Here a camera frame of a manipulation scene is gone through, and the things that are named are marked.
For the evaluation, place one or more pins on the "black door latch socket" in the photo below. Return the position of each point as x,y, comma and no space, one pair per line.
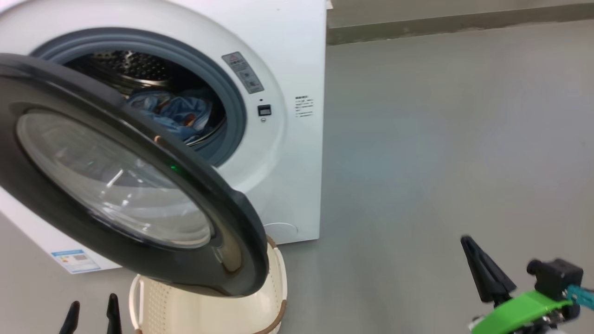
264,110

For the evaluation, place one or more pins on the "blue garment red patch print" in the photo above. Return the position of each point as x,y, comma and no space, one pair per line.
185,116

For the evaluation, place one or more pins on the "round white service flap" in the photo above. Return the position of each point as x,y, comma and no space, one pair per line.
283,229

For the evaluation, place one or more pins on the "perforated steel washer drum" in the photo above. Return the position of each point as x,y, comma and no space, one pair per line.
134,69

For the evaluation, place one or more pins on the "cream perforated laundry basket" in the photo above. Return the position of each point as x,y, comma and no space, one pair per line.
185,315

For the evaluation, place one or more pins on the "grey warning sticker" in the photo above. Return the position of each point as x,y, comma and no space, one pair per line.
242,73

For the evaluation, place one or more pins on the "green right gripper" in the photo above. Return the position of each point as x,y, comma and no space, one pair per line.
519,313

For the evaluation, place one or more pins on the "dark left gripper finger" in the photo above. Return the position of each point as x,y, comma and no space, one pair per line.
70,322
113,317

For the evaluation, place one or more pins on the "blue energy label sticker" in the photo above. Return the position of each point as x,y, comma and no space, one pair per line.
76,261

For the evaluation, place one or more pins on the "black round glass washer door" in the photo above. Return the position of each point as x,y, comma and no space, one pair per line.
46,195

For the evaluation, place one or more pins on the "white front-load washing machine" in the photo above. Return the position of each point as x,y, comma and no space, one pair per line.
297,162

